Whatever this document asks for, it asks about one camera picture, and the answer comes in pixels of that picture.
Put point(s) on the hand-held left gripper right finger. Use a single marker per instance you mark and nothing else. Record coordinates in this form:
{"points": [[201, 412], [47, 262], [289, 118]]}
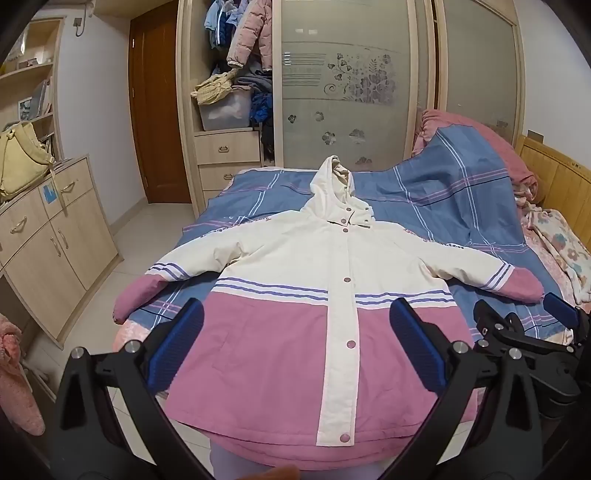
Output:
{"points": [[415, 341]]}

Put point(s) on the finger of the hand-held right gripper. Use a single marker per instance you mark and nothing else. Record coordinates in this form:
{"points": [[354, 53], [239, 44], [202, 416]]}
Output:
{"points": [[494, 330], [561, 311]]}

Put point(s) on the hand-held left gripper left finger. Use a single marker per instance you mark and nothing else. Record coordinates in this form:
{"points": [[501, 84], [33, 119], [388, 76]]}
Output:
{"points": [[178, 341]]}

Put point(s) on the pink and white hooded jacket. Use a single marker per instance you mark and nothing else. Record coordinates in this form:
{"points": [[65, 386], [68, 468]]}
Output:
{"points": [[286, 350]]}

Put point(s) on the pile of grey clothes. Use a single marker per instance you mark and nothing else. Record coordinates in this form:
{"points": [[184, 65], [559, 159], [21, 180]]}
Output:
{"points": [[254, 81]]}

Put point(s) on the pink floral bed sheet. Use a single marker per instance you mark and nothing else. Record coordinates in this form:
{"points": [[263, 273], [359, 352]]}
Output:
{"points": [[134, 334]]}

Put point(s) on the floral blanket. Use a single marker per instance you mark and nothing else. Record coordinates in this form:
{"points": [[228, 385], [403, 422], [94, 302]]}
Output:
{"points": [[558, 244]]}

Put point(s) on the person's light purple pants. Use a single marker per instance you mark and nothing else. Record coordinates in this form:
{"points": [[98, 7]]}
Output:
{"points": [[231, 466]]}

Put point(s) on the wooden headboard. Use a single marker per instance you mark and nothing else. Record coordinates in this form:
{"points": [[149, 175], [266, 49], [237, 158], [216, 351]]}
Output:
{"points": [[563, 175]]}

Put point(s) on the wardrobe drawer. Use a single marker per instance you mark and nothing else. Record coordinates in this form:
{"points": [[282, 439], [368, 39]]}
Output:
{"points": [[214, 197], [226, 177], [226, 147]]}

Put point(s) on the light wood cabinet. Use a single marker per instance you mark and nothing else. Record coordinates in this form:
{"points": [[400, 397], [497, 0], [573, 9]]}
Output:
{"points": [[51, 258]]}

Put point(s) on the blue plaid duvet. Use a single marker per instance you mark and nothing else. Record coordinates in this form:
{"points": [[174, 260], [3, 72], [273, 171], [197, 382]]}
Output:
{"points": [[443, 184]]}

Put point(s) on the pink fuzzy cloth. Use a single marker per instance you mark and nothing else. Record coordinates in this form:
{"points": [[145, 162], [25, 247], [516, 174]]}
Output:
{"points": [[18, 378]]}

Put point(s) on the pink quilt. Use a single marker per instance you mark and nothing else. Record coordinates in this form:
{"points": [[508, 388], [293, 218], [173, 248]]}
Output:
{"points": [[498, 147]]}

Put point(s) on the dark hanging garment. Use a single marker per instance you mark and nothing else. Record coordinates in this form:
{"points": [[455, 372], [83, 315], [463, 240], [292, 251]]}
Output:
{"points": [[268, 138]]}

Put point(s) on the brown wooden door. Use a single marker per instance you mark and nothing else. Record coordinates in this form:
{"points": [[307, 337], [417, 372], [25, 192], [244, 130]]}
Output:
{"points": [[159, 115]]}

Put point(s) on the clear plastic storage box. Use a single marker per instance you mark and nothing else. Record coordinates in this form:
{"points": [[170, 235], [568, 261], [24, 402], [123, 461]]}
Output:
{"points": [[226, 113]]}

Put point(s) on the yellow bag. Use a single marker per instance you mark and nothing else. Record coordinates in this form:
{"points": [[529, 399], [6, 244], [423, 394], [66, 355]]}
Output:
{"points": [[21, 157]]}

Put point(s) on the blue garment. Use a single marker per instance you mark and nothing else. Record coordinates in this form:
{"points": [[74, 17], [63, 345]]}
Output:
{"points": [[261, 108]]}

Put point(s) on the light wood wardrobe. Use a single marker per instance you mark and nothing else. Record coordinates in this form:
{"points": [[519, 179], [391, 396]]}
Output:
{"points": [[187, 92]]}

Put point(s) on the yellow crumpled garment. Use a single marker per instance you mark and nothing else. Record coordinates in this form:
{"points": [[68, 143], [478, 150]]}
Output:
{"points": [[212, 87]]}

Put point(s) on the frosted glass floral sliding door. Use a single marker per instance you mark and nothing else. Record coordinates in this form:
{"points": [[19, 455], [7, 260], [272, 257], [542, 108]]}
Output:
{"points": [[346, 92]]}

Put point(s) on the light wood bookshelf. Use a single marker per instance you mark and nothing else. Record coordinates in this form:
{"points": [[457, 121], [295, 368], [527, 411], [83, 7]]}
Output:
{"points": [[32, 74]]}

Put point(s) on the pink puffer jacket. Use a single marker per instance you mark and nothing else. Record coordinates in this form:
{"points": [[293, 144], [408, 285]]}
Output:
{"points": [[251, 32]]}

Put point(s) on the blue hanging jacket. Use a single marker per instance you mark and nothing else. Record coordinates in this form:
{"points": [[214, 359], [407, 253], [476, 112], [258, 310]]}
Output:
{"points": [[221, 25]]}

